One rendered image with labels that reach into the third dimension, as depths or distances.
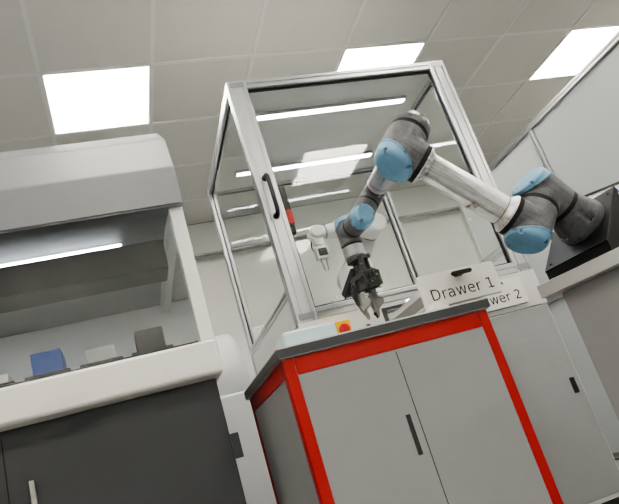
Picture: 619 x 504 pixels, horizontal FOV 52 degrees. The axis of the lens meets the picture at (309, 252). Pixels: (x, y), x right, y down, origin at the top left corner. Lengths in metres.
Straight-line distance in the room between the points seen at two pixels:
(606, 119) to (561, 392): 1.76
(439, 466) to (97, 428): 0.95
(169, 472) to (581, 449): 1.48
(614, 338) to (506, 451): 0.43
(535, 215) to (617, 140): 2.03
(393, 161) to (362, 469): 0.79
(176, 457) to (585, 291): 1.25
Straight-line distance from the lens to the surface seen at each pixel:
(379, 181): 2.06
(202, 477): 1.93
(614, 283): 1.88
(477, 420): 1.73
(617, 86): 3.78
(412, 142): 1.75
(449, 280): 2.10
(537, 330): 2.62
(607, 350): 1.91
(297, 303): 2.27
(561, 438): 2.56
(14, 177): 2.17
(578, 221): 1.94
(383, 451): 1.61
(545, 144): 4.20
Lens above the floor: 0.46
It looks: 18 degrees up
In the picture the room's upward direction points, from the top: 18 degrees counter-clockwise
